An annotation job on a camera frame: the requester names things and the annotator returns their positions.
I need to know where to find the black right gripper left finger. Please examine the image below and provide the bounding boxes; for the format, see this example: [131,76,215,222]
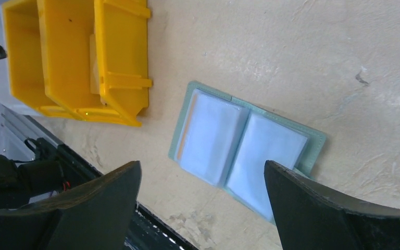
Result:
[0,161,142,249]

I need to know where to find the aluminium frame rail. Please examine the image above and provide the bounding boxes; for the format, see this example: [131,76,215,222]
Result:
[1,107,63,161]

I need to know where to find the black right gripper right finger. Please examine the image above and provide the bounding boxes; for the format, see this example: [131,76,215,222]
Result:
[264,160,400,249]

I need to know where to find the yellow bin with tan cards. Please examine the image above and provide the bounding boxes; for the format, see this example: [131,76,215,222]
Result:
[37,1,152,127]

